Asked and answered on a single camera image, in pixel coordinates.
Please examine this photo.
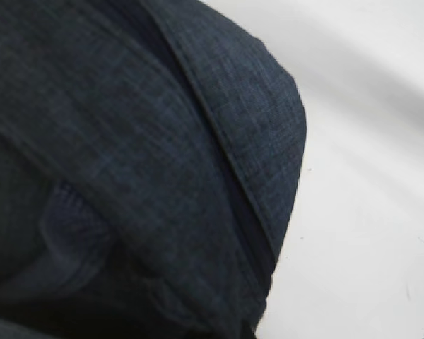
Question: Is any navy blue lunch bag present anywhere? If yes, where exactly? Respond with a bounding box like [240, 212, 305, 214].
[0, 1, 307, 338]

